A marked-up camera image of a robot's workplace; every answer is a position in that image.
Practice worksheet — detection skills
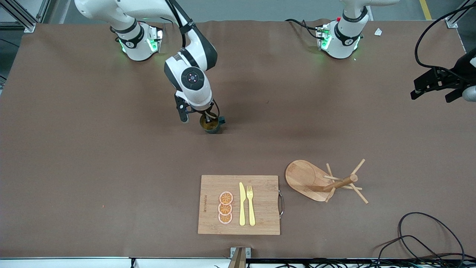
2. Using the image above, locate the table cover sheet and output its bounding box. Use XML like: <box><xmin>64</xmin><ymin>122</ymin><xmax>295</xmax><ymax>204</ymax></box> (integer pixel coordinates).
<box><xmin>0</xmin><ymin>19</ymin><xmax>476</xmax><ymax>259</ymax></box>

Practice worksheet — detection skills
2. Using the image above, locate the yellow plastic fork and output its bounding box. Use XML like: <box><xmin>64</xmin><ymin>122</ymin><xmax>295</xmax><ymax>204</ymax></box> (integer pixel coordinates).
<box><xmin>247</xmin><ymin>185</ymin><xmax>256</xmax><ymax>226</ymax></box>

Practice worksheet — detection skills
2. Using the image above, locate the bamboo cutting board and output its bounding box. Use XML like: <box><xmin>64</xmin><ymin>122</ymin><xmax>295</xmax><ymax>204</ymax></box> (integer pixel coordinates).
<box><xmin>198</xmin><ymin>175</ymin><xmax>285</xmax><ymax>236</ymax></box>

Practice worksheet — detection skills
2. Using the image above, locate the metal and wood mount bracket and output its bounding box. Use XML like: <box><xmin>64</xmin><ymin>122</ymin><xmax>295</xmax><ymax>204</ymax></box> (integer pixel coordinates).
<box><xmin>230</xmin><ymin>247</ymin><xmax>251</xmax><ymax>268</ymax></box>

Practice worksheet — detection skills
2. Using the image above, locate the white table edge rail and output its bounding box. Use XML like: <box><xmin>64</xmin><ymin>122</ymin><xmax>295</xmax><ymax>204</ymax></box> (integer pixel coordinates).
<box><xmin>0</xmin><ymin>256</ymin><xmax>476</xmax><ymax>268</ymax></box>

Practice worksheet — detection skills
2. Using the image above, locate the small looped dark cable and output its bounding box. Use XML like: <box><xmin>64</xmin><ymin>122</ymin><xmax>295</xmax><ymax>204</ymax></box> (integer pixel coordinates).
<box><xmin>376</xmin><ymin>234</ymin><xmax>476</xmax><ymax>268</ymax></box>

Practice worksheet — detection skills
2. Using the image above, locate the large looped dark cable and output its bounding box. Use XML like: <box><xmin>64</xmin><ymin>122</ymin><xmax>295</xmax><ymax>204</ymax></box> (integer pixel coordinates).
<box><xmin>398</xmin><ymin>212</ymin><xmax>466</xmax><ymax>268</ymax></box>

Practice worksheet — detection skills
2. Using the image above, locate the wooden mug tree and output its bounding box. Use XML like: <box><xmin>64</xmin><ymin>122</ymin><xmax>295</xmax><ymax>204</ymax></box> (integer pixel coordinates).
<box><xmin>285</xmin><ymin>159</ymin><xmax>369</xmax><ymax>204</ymax></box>

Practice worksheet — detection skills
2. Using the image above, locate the teal ribbed cup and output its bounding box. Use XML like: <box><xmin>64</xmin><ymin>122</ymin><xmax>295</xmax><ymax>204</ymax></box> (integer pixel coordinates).
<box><xmin>200</xmin><ymin>114</ymin><xmax>226</xmax><ymax>134</ymax></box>

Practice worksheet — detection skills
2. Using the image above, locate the black arm base cable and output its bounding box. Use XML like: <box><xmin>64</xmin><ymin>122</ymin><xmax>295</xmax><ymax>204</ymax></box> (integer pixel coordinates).
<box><xmin>284</xmin><ymin>19</ymin><xmax>321</xmax><ymax>40</ymax></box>

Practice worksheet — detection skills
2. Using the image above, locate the yellow plastic knife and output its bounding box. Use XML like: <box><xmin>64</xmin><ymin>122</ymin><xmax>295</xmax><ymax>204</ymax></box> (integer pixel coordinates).
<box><xmin>239</xmin><ymin>182</ymin><xmax>246</xmax><ymax>226</ymax></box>

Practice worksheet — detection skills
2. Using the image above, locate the aluminium frame profile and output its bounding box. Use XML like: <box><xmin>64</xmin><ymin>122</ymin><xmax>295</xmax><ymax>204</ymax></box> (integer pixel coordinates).
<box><xmin>445</xmin><ymin>0</ymin><xmax>476</xmax><ymax>29</ymax></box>
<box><xmin>0</xmin><ymin>0</ymin><xmax>51</xmax><ymax>33</ymax></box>

